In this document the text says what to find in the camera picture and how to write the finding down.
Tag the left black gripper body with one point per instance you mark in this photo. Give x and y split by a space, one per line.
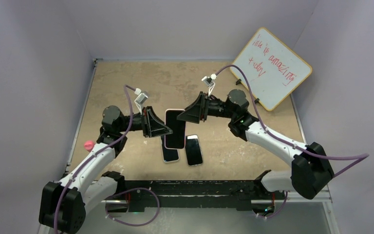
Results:
139 122

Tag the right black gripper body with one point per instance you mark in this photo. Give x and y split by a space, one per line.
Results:
214 108

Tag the pink phone case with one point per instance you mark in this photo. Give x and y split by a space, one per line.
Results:
174 109

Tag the clear magsafe phone case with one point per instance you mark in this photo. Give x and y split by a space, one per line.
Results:
201 151

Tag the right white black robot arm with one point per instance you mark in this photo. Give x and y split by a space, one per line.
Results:
310 168

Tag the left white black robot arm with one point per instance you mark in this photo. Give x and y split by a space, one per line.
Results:
64 204

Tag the pink bottle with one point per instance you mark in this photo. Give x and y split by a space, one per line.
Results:
89 145

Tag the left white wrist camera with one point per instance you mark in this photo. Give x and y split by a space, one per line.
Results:
142 96

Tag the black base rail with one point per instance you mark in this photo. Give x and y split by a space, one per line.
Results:
241 195

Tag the white board yellow frame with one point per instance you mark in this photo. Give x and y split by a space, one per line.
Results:
270 69

